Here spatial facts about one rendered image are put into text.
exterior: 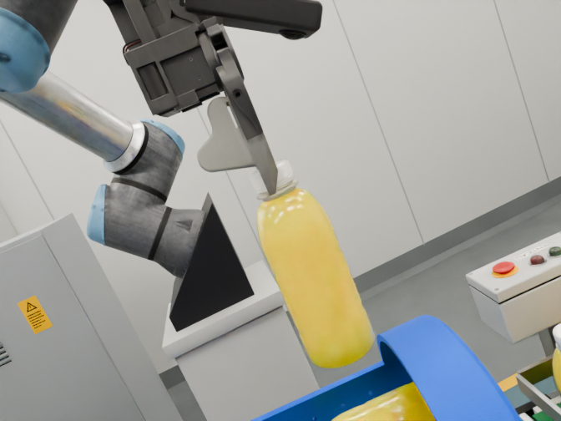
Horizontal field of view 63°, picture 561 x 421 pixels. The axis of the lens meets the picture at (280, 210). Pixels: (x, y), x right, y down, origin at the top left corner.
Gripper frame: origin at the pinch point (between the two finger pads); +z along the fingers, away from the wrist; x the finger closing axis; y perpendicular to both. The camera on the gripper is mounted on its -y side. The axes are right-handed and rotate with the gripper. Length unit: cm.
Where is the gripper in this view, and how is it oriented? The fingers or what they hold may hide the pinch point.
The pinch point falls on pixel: (272, 174)
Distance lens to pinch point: 42.5
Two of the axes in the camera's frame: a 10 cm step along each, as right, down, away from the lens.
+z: 3.8, 9.0, 2.0
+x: 1.1, 1.7, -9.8
